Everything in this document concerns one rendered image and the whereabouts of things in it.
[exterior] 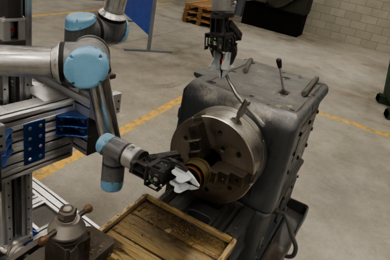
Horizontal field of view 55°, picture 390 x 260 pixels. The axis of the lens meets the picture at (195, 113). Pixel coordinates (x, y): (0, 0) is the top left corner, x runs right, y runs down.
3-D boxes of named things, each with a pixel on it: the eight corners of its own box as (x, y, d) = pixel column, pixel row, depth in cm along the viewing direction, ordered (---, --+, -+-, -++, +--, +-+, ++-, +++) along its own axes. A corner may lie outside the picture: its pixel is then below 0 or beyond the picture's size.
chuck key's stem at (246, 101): (235, 129, 123) (252, 101, 117) (231, 130, 122) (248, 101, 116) (232, 125, 124) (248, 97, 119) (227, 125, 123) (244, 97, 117)
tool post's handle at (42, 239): (52, 233, 79) (52, 225, 79) (58, 237, 79) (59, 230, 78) (34, 245, 76) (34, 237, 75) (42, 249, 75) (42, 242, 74)
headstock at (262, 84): (223, 122, 206) (238, 54, 190) (307, 156, 188) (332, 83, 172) (162, 166, 157) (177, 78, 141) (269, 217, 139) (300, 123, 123)
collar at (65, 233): (67, 212, 87) (68, 201, 85) (93, 227, 83) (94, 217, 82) (39, 230, 80) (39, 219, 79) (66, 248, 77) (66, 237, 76)
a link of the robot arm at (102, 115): (71, 29, 121) (100, 156, 143) (66, 38, 111) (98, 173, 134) (107, 25, 122) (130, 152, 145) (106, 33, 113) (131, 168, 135)
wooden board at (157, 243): (144, 201, 135) (145, 191, 133) (234, 249, 121) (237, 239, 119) (83, 249, 110) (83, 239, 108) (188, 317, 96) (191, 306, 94)
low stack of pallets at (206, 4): (201, 16, 991) (205, -1, 973) (231, 24, 964) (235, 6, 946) (180, 21, 884) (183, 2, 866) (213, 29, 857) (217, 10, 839)
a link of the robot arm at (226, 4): (217, -4, 120) (241, -3, 117) (217, 11, 122) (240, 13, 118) (206, -3, 114) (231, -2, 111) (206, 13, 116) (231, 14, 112)
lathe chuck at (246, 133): (170, 156, 145) (203, 90, 129) (237, 208, 137) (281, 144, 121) (157, 165, 138) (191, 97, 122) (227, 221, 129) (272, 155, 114)
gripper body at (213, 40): (203, 51, 119) (204, 12, 115) (215, 48, 126) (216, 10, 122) (225, 54, 115) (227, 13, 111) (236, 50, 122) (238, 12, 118)
